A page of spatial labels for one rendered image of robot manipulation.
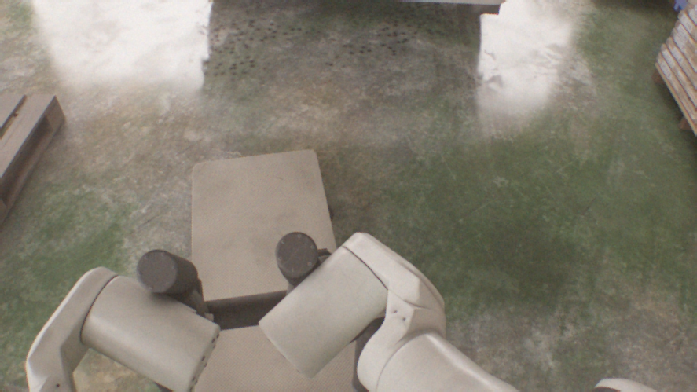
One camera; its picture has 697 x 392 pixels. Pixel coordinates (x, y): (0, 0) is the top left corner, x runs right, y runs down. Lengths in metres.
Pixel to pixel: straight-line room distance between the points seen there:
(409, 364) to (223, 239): 1.12
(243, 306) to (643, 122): 2.07
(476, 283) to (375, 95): 0.94
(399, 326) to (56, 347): 0.25
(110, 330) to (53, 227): 1.50
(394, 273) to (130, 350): 0.21
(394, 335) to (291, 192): 1.18
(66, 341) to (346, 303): 0.22
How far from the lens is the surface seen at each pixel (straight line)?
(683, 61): 2.57
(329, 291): 0.42
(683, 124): 2.52
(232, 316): 0.66
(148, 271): 0.43
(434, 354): 0.36
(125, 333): 0.44
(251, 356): 1.25
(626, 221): 1.99
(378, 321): 0.72
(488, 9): 2.52
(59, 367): 0.43
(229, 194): 1.54
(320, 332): 0.42
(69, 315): 0.44
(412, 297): 0.38
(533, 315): 1.62
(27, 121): 2.21
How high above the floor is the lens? 1.34
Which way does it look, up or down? 49 degrees down
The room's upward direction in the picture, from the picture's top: 2 degrees clockwise
